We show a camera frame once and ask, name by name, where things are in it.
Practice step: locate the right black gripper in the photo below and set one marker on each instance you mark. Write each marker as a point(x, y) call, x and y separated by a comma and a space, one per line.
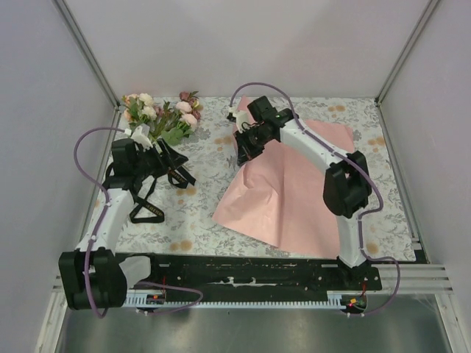
point(246, 152)

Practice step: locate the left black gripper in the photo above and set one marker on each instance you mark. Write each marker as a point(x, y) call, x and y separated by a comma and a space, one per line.
point(163, 162)

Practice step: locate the black ribbon with gold text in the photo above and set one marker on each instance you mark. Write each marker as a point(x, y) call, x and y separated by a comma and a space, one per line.
point(119, 175)

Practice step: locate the pink peony fake flower stem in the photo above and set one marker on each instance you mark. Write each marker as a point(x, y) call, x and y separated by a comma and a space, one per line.
point(181, 123)

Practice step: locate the cream rose fake flower stem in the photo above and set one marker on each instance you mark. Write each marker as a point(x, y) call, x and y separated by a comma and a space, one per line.
point(139, 108)

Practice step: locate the dark pink fake flower stem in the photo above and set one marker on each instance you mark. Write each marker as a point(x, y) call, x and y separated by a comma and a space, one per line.
point(190, 104)

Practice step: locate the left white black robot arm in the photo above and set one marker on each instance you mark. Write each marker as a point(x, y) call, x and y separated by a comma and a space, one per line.
point(92, 276)

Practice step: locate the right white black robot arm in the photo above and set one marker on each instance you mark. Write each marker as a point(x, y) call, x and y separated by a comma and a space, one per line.
point(346, 189)

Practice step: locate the floral patterned table mat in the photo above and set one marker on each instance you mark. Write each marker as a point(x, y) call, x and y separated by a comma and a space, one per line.
point(189, 228)

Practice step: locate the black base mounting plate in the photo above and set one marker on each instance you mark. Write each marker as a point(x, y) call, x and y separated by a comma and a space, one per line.
point(216, 292)

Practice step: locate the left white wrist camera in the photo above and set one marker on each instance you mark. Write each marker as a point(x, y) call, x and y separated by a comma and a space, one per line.
point(140, 135)

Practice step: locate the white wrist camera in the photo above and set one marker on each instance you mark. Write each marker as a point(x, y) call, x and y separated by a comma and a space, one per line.
point(240, 118)
point(140, 135)

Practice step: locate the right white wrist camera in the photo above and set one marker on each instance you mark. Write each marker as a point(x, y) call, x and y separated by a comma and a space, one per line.
point(240, 118)

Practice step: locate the white slotted cable duct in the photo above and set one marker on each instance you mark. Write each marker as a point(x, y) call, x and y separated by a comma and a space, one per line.
point(149, 300)

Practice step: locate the aluminium frame rail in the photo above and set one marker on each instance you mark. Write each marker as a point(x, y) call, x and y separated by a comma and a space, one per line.
point(423, 274)

